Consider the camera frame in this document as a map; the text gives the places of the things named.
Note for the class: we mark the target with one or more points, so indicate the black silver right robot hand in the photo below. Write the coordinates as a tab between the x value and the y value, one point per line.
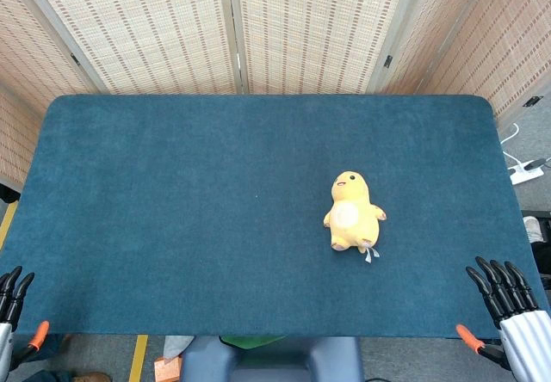
525	339

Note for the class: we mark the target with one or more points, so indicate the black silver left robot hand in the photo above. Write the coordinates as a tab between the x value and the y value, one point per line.
9	300

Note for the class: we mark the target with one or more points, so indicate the yellow plush duck toy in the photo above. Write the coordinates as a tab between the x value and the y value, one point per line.
359	218

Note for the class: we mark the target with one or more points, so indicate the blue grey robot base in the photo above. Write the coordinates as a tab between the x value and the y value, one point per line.
275	362

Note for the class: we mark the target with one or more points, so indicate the black object beside table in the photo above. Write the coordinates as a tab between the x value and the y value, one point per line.
8	193

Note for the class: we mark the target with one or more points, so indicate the white shoe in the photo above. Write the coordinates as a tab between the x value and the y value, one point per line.
533	229

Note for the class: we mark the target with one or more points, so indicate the brown shoe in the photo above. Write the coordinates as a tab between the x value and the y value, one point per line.
90	377

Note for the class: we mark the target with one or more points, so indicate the white power strip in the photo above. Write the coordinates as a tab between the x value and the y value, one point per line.
523	174

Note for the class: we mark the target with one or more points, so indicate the grey cloth piece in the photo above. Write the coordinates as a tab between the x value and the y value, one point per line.
175	345

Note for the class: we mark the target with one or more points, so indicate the orange block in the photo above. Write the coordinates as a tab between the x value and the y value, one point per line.
167	371

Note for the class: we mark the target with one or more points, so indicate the black power plug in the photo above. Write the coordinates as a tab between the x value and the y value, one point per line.
537	163

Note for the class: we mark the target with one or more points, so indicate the blue table mat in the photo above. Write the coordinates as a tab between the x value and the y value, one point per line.
215	205

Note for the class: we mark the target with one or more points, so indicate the black screen hinge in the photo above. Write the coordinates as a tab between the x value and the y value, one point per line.
388	60
75	59
532	100

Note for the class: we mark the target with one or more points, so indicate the green cloth piece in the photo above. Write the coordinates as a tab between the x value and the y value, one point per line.
249	341

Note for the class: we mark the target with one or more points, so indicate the woven bamboo screen panel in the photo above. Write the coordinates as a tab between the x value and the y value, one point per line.
314	25
508	42
142	25
26	55
430	33

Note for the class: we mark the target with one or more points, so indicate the black equipment frame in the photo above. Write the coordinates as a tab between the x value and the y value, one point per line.
543	257

